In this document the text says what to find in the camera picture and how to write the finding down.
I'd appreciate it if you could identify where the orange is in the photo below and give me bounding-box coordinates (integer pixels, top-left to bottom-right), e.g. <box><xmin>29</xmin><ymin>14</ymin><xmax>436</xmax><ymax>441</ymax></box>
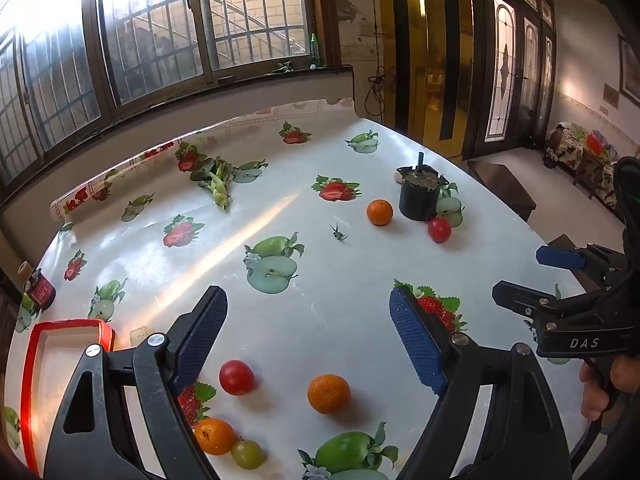
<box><xmin>366</xmin><ymin>200</ymin><xmax>394</xmax><ymax>226</ymax></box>
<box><xmin>193</xmin><ymin>417</ymin><xmax>239</xmax><ymax>456</ymax></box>

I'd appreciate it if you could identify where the red tomato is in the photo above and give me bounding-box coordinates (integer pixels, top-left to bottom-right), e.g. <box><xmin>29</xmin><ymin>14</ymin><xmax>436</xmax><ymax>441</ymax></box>
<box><xmin>426</xmin><ymin>217</ymin><xmax>452</xmax><ymax>244</ymax></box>
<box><xmin>218</xmin><ymin>360</ymin><xmax>255</xmax><ymax>396</ymax></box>

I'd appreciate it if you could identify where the green grape fruit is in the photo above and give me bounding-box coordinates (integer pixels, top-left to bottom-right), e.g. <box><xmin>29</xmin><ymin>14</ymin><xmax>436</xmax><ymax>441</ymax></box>
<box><xmin>231</xmin><ymin>439</ymin><xmax>265</xmax><ymax>470</ymax></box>

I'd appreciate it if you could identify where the orange mid table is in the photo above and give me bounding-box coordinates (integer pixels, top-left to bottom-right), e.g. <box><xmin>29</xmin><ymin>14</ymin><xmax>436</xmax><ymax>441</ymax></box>
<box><xmin>307</xmin><ymin>374</ymin><xmax>352</xmax><ymax>415</ymax></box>

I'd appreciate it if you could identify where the person's right hand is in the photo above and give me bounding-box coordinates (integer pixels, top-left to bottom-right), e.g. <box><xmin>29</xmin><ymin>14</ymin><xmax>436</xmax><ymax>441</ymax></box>
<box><xmin>579</xmin><ymin>356</ymin><xmax>640</xmax><ymax>422</ymax></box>

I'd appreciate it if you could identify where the red rimmed white tray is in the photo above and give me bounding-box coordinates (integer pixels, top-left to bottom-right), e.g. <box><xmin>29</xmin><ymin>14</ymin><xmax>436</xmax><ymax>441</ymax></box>
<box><xmin>20</xmin><ymin>318</ymin><xmax>115</xmax><ymax>476</ymax></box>

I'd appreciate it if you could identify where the floral sofa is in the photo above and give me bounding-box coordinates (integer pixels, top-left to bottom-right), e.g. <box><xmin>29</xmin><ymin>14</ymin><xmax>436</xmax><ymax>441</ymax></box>
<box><xmin>544</xmin><ymin>122</ymin><xmax>620</xmax><ymax>211</ymax></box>

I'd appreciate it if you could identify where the dark wooden bench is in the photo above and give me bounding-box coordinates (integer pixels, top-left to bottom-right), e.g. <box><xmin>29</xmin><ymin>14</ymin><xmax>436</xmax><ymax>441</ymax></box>
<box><xmin>468</xmin><ymin>160</ymin><xmax>537</xmax><ymax>222</ymax></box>

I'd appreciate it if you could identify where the black pot with soil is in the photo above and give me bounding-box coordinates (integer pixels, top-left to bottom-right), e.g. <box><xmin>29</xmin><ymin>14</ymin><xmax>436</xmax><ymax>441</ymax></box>
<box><xmin>395</xmin><ymin>152</ymin><xmax>448</xmax><ymax>221</ymax></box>

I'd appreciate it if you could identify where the black motor with red label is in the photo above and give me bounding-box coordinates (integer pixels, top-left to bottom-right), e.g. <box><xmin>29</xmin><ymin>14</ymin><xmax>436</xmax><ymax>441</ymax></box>
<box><xmin>17</xmin><ymin>261</ymin><xmax>56</xmax><ymax>311</ymax></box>

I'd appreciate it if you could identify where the small green stem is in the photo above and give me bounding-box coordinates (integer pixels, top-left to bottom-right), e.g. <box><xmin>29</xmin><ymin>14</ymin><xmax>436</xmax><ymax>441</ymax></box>
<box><xmin>331</xmin><ymin>226</ymin><xmax>348</xmax><ymax>242</ymax></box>

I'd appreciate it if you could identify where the fruit print tablecloth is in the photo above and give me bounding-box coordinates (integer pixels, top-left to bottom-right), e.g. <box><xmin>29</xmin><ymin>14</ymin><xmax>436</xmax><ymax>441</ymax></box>
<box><xmin>4</xmin><ymin>101</ymin><xmax>580</xmax><ymax>479</ymax></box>

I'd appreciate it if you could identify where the green vegetable bunch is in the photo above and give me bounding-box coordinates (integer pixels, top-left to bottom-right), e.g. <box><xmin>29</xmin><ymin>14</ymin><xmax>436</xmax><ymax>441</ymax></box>
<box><xmin>190</xmin><ymin>157</ymin><xmax>233</xmax><ymax>210</ymax></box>

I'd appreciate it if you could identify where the green bottle on sill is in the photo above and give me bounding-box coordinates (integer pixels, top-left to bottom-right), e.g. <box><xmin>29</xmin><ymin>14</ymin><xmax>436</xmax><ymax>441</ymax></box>
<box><xmin>309</xmin><ymin>34</ymin><xmax>321</xmax><ymax>70</ymax></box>

